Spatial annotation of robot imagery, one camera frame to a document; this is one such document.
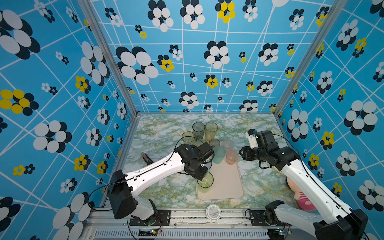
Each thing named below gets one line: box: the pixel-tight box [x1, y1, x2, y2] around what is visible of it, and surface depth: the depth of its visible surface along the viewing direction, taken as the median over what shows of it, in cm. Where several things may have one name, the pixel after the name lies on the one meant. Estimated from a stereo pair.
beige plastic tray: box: [196, 151, 244, 201], surface depth 86 cm
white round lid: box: [206, 204, 221, 222], surface depth 71 cm
